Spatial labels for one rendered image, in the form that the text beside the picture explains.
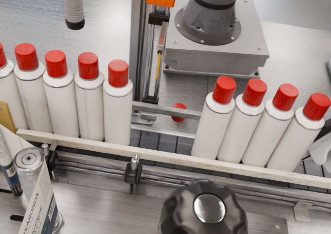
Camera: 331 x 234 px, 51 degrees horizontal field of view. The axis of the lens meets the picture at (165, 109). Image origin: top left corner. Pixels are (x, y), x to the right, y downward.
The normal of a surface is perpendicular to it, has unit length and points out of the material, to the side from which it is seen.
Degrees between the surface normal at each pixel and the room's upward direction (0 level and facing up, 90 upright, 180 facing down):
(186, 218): 10
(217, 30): 75
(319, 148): 63
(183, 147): 0
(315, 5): 0
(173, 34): 3
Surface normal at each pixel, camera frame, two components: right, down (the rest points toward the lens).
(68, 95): 0.66, 0.59
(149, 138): 0.11, -0.68
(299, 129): -0.67, 0.49
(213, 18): 0.02, 0.53
